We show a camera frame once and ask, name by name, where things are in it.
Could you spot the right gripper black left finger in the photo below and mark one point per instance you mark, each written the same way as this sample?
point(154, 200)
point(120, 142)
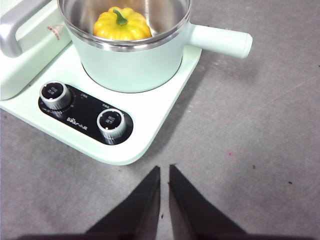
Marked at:
point(140, 212)

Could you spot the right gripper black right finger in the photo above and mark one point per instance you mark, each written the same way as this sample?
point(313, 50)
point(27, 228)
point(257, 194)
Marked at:
point(192, 212)

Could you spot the yellow toy pumpkin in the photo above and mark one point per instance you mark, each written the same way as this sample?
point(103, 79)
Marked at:
point(112, 27)

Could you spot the mint green steamer pot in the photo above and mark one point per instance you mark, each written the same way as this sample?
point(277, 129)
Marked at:
point(130, 67)

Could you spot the silver control dial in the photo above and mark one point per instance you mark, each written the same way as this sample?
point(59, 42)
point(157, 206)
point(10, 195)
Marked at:
point(55, 93)
point(111, 125)

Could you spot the mint green breakfast machine base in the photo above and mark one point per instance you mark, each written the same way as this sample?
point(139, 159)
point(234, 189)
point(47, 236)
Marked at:
point(155, 112)

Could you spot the mint green griddle cover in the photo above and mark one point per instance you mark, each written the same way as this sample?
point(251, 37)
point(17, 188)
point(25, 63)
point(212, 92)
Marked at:
point(32, 67)

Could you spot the red triangle warning sticker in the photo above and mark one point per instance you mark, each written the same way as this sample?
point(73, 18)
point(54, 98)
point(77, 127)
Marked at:
point(57, 32)

